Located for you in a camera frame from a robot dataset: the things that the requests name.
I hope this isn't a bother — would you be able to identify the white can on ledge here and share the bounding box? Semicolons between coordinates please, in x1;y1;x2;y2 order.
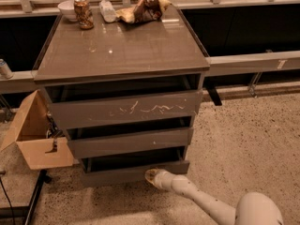
0;59;13;79

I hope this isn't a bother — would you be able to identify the grey metal railing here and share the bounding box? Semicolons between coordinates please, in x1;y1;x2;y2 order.
0;51;300;94

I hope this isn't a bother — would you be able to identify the grey drawer cabinet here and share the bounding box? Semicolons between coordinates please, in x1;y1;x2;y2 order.
32;4;211;173

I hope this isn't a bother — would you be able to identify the open cardboard box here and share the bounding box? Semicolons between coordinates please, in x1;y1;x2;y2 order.
1;91;74;170

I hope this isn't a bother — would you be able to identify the black metal floor stand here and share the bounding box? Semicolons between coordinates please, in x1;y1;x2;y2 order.
0;170;52;225

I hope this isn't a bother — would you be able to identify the brown drink can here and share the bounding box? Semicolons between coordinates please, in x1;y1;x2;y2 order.
74;0;94;30

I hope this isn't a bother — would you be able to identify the grey drawer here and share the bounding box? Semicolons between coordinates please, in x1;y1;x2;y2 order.
50;90;203;129
82;146;189;187
67;127;193;158

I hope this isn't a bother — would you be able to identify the grey top drawer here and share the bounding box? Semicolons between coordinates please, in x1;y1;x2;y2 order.
50;90;203;129

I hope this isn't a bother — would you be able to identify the white bowl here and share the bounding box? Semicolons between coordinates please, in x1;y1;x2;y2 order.
57;0;77;22

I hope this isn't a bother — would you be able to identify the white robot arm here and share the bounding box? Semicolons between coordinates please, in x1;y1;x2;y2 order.
145;169;284;225

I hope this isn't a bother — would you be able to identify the crumpled brown snack bag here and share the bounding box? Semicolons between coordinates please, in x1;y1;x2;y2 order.
116;0;172;23

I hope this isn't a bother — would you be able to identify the black cable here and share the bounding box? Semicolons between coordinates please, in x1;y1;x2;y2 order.
0;175;17;225

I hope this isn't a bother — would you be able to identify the grey middle drawer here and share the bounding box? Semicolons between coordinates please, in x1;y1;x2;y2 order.
67;127;193;158

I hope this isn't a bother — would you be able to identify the grey bottom drawer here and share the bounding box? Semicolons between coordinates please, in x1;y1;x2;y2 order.
82;146;189;187

